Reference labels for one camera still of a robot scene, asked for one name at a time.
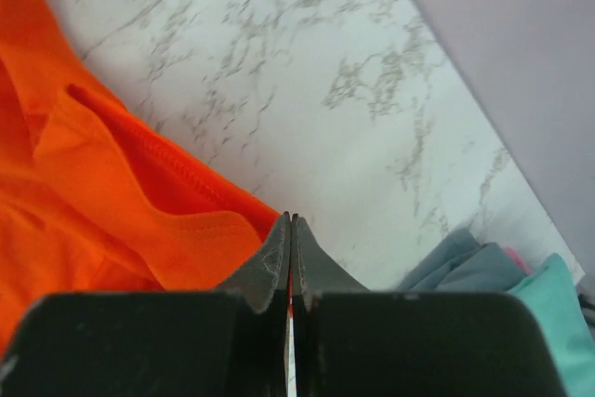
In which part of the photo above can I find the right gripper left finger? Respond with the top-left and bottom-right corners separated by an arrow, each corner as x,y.
1,215 -> 291,396

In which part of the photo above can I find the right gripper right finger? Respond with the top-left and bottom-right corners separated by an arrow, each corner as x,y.
290,216 -> 566,396

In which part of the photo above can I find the orange t shirt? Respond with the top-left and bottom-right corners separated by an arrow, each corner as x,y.
1,0 -> 277,344

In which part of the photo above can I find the grey-blue folded t shirt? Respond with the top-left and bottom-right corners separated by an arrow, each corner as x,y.
397,229 -> 527,292

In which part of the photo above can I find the pink folded t shirt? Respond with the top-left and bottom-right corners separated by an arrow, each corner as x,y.
503,247 -> 533,276

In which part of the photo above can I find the teal folded t shirt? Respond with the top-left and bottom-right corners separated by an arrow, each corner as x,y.
509,254 -> 594,396

